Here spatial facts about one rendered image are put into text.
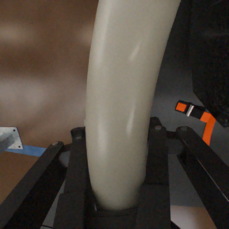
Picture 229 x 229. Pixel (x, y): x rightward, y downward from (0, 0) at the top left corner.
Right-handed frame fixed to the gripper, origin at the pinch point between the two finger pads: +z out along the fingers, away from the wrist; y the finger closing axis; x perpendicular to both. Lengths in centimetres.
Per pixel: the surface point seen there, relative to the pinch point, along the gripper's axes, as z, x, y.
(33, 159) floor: 105, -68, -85
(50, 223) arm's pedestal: 25, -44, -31
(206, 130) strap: 86, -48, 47
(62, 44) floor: 97, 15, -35
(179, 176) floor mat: 90, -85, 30
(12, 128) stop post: 105, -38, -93
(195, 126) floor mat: 88, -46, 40
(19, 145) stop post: 105, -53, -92
